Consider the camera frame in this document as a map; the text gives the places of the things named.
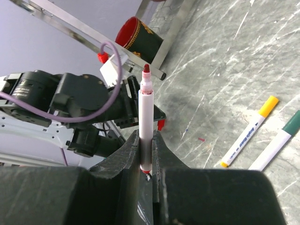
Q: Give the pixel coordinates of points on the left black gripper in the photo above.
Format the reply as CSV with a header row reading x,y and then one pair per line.
x,y
126,105

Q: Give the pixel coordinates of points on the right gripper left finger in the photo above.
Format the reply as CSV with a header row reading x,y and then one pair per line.
x,y
106,194

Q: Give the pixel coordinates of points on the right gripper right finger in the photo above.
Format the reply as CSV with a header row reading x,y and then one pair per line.
x,y
190,196

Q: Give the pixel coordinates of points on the red pen cap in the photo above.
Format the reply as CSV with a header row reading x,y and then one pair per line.
x,y
160,124

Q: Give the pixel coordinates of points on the red white marker pen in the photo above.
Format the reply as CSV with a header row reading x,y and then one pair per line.
x,y
146,119

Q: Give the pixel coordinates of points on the yellow white marker pen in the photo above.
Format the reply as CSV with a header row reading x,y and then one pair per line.
x,y
249,131

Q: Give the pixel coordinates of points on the green white marker pen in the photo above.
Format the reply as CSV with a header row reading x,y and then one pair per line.
x,y
290,129

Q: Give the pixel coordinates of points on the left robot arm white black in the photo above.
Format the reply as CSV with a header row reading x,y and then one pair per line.
x,y
76,102

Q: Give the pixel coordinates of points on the red black mug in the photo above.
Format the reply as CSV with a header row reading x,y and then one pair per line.
x,y
139,39

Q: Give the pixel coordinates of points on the metal dish rack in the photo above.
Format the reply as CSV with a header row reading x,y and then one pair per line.
x,y
81,32

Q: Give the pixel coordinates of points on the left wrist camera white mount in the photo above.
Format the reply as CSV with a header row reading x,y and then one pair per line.
x,y
109,69

